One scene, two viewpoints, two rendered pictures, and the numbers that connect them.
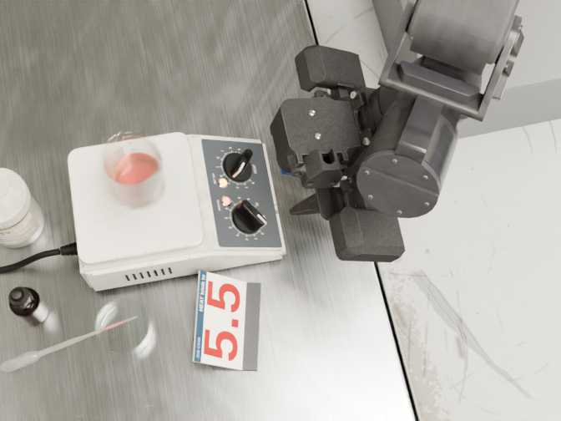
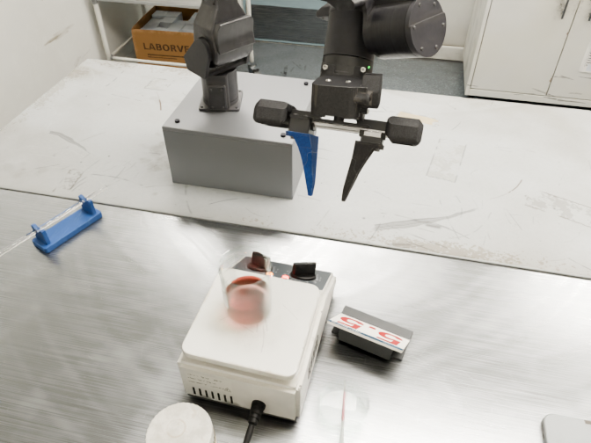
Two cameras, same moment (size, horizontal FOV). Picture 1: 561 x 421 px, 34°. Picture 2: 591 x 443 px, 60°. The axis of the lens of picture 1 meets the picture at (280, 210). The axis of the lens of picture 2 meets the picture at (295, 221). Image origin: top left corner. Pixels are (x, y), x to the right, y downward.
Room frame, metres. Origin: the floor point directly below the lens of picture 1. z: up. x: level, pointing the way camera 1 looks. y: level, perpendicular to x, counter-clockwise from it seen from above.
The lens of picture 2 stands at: (0.12, 0.42, 1.42)
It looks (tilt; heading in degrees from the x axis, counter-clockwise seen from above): 42 degrees down; 296
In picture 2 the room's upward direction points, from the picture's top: straight up
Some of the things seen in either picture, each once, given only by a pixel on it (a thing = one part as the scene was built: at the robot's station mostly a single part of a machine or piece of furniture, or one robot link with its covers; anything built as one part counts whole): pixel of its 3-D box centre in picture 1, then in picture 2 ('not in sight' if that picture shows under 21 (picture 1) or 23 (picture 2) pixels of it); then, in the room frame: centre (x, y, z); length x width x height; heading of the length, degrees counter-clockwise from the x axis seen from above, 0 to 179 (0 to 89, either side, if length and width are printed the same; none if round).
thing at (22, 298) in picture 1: (25, 302); not in sight; (0.22, 0.25, 0.93); 0.03 x 0.03 x 0.07
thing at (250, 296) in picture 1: (228, 321); (371, 327); (0.21, 0.05, 0.92); 0.09 x 0.06 x 0.04; 179
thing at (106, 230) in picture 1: (135, 197); (254, 319); (0.31, 0.14, 0.98); 0.12 x 0.12 x 0.01; 12
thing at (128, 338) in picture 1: (123, 327); (343, 407); (0.20, 0.15, 0.91); 0.06 x 0.06 x 0.02
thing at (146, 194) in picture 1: (138, 172); (248, 285); (0.32, 0.13, 1.02); 0.06 x 0.05 x 0.08; 80
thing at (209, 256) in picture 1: (166, 208); (263, 324); (0.32, 0.11, 0.94); 0.22 x 0.13 x 0.08; 102
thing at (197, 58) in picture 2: not in sight; (220, 48); (0.56, -0.21, 1.10); 0.09 x 0.07 x 0.06; 70
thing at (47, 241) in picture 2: not in sight; (65, 221); (0.68, 0.07, 0.92); 0.10 x 0.03 x 0.04; 81
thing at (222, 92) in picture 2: not in sight; (219, 84); (0.57, -0.20, 1.04); 0.07 x 0.07 x 0.06; 25
